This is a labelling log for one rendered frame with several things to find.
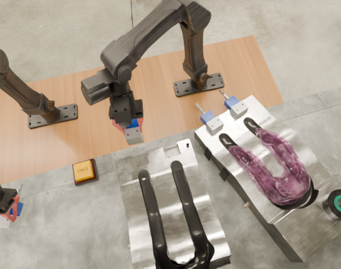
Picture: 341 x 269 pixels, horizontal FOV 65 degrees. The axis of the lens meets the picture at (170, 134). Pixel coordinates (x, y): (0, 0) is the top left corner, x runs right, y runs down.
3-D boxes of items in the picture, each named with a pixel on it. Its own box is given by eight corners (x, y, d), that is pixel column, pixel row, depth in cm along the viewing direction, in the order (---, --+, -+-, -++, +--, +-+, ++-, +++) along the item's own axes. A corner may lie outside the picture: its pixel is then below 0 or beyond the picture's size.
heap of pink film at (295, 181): (222, 151, 91) (225, 142, 84) (263, 124, 94) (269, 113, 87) (275, 217, 81) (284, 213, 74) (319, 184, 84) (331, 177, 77)
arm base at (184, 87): (227, 75, 101) (222, 61, 104) (175, 86, 101) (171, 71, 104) (224, 87, 109) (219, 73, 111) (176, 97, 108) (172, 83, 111)
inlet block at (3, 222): (18, 185, 87) (8, 181, 82) (32, 187, 86) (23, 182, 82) (4, 228, 82) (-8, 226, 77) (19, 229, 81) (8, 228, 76)
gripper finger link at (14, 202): (15, 231, 75) (2, 209, 70) (-9, 228, 76) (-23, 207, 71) (28, 211, 81) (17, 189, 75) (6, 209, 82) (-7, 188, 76)
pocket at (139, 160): (132, 158, 93) (130, 155, 90) (147, 154, 93) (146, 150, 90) (136, 171, 91) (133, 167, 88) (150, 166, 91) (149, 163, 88)
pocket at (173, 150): (162, 150, 93) (161, 146, 90) (177, 145, 94) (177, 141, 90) (166, 161, 92) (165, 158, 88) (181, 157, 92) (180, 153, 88)
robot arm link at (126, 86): (114, 103, 75) (106, 80, 71) (105, 96, 79) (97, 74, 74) (134, 93, 77) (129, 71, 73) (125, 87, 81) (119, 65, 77)
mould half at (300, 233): (194, 137, 100) (194, 124, 90) (249, 102, 105) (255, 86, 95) (289, 261, 81) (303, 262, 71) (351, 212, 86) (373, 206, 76)
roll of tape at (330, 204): (316, 201, 77) (321, 199, 74) (336, 186, 79) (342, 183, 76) (337, 226, 74) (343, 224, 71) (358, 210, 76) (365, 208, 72)
